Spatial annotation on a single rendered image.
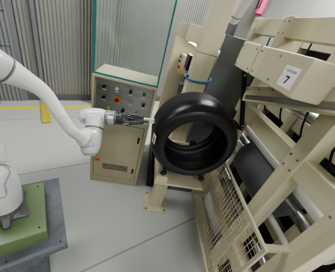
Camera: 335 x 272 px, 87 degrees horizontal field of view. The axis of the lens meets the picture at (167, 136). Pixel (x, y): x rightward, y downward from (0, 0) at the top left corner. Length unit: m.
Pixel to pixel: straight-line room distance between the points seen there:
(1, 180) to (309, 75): 1.31
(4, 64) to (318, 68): 1.09
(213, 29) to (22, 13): 3.02
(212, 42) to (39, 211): 1.41
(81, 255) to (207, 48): 1.87
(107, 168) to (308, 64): 1.93
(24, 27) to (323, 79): 3.66
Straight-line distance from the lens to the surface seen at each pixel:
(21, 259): 1.26
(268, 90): 1.18
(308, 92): 0.86
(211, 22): 1.28
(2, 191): 1.10
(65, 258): 1.92
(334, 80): 0.91
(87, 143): 1.05
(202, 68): 1.31
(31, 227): 1.21
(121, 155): 1.99
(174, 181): 1.36
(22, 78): 0.89
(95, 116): 1.10
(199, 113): 0.98
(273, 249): 1.15
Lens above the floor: 1.76
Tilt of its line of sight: 32 degrees down
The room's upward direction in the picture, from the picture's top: 17 degrees clockwise
